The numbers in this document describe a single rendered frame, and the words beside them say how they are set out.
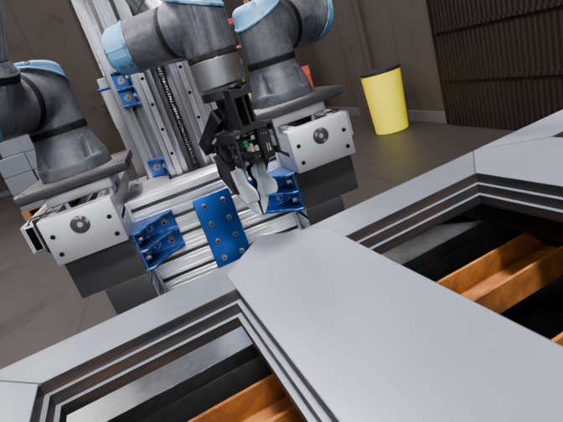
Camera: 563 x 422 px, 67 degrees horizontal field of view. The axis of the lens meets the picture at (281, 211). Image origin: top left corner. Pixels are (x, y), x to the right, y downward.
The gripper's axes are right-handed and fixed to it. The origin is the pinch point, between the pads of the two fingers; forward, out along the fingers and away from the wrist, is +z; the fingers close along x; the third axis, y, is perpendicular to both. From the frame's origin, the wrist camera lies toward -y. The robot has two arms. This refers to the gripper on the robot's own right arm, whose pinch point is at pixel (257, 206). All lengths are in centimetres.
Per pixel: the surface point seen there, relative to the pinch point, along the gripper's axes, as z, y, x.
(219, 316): 7.6, 11.6, -16.1
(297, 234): 5.3, 6.3, 2.3
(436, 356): 5.4, 40.8, -7.2
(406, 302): 5.4, 33.5, -2.6
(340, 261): 5.4, 20.0, -0.2
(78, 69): -134, -1100, 171
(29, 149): -5, -674, -13
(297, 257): 5.3, 12.9, -2.5
